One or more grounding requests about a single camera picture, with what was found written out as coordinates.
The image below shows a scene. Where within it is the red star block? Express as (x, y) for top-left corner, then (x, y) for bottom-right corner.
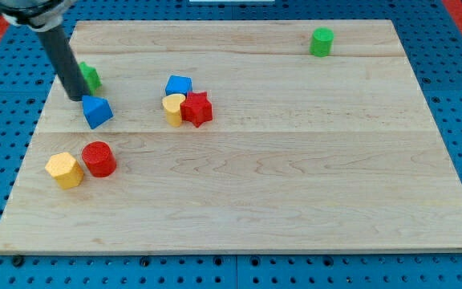
(180, 92), (213, 128)

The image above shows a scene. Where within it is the green star block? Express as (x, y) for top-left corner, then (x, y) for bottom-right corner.
(79, 62), (102, 95)

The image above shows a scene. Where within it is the green cylinder block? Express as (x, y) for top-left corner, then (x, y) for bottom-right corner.
(309, 27), (334, 57)

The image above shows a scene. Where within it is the blue triangular prism block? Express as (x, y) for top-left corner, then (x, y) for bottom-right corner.
(82, 96), (113, 129)

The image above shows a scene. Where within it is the red cylinder block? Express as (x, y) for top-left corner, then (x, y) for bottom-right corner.
(82, 141), (117, 177)

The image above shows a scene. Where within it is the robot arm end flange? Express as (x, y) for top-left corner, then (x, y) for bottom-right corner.
(0, 0), (77, 32)

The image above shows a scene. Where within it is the yellow heart block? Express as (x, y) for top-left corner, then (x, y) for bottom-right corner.
(162, 93), (186, 127)

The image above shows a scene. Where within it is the light wooden board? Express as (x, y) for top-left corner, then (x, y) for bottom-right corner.
(0, 19), (462, 256)

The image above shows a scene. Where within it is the yellow hexagon block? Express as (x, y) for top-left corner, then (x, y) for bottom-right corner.
(45, 152), (84, 189)

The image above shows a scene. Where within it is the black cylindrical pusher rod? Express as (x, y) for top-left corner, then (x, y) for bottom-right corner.
(37, 25), (90, 102)

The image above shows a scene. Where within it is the blue cube block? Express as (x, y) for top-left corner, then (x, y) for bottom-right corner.
(165, 75), (193, 96)

